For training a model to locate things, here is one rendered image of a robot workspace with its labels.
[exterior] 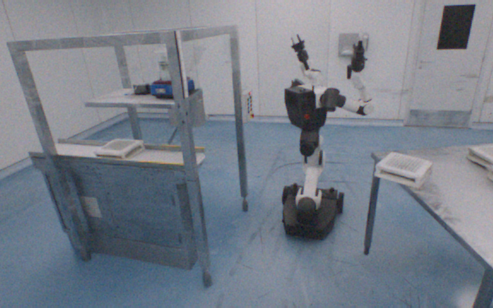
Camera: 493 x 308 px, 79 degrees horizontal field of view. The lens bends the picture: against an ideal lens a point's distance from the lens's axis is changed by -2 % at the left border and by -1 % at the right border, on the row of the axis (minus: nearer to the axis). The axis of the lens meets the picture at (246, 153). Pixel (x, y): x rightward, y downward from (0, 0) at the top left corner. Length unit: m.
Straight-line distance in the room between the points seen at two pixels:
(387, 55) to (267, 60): 1.91
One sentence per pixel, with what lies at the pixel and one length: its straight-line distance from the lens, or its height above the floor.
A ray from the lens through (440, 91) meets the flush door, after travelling 5.68.
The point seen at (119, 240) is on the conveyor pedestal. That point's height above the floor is 0.20.
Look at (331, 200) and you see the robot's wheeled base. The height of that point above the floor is 0.17.
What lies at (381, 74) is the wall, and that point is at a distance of 5.46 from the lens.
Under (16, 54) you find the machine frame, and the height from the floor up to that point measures 1.65.
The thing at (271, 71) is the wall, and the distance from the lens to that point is 5.51.
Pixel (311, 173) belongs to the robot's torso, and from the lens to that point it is 2.81.
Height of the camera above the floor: 1.75
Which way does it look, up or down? 24 degrees down
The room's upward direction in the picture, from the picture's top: 4 degrees counter-clockwise
